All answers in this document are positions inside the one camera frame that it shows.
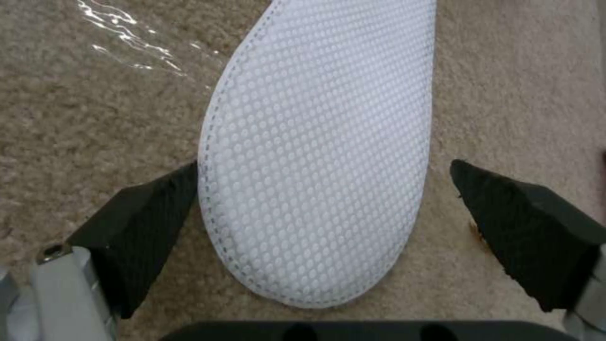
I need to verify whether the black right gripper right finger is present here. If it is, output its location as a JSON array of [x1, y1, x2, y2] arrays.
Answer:
[[448, 159, 606, 341]]

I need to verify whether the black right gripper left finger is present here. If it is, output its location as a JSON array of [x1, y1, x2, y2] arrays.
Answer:
[[0, 160, 198, 341]]

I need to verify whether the beige shaggy carpet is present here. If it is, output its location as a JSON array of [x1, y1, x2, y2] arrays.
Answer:
[[0, 0, 606, 341]]

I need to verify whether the clear plastic wrapper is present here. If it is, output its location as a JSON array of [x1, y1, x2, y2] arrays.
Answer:
[[71, 0, 228, 77]]

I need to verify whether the white dotted shoe insole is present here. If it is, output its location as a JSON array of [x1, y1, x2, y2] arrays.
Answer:
[[197, 0, 449, 309]]

